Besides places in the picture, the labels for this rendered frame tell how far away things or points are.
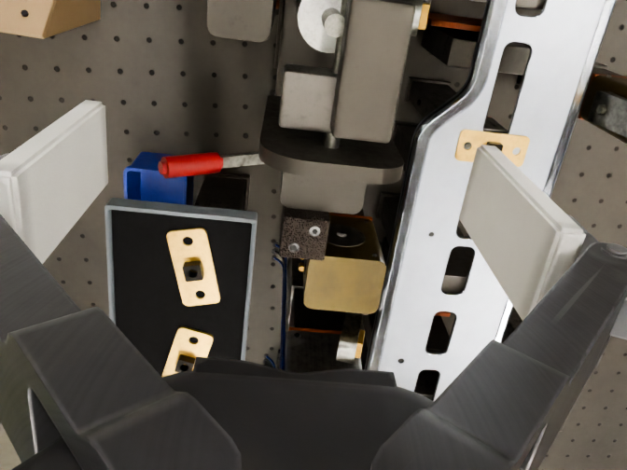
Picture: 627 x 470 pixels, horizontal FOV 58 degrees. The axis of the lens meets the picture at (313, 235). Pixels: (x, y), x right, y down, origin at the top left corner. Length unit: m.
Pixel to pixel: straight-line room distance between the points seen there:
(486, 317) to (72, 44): 0.75
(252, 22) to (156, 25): 0.42
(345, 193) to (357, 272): 0.10
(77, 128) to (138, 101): 0.82
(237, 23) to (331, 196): 0.20
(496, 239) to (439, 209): 0.54
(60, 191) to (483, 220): 0.13
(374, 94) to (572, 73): 0.31
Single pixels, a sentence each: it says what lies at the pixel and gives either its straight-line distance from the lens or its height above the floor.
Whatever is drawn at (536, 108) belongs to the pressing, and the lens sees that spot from 0.72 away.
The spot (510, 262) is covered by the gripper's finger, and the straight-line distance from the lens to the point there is 0.17.
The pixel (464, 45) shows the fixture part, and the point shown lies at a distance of 0.81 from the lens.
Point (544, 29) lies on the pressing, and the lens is 0.70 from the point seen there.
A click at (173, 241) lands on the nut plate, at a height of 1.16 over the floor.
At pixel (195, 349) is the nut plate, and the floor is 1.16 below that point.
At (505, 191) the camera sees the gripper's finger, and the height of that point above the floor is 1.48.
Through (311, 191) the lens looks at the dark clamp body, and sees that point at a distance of 0.61.
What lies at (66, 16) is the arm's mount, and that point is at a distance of 0.85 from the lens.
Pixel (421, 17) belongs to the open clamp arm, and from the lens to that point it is 0.57.
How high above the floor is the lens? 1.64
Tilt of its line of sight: 63 degrees down
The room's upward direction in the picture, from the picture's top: 176 degrees clockwise
